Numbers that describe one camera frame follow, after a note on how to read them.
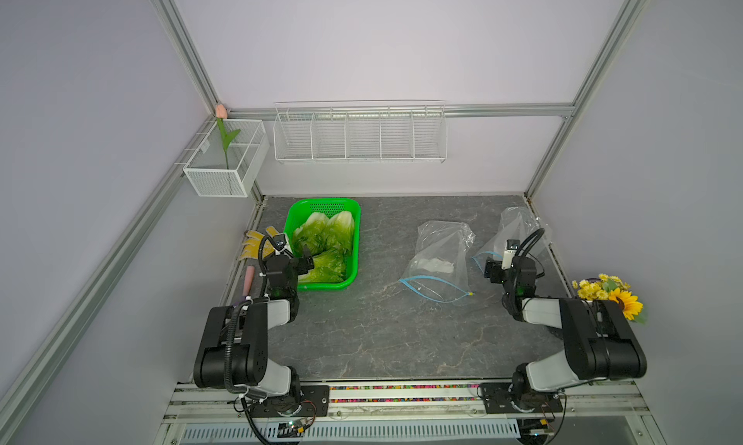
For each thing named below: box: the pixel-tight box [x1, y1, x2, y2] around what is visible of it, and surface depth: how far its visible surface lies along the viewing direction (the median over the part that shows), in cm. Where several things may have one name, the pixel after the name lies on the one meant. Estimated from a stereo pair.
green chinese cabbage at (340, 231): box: [325, 210, 356, 252], surface depth 100 cm
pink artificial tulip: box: [214, 104, 241, 171], surface depth 92 cm
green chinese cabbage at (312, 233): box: [292, 211, 329, 257], surface depth 101 cm
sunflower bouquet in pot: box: [571, 272, 648, 326], surface depth 68 cm
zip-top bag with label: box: [399, 220, 476, 304], surface depth 101 cm
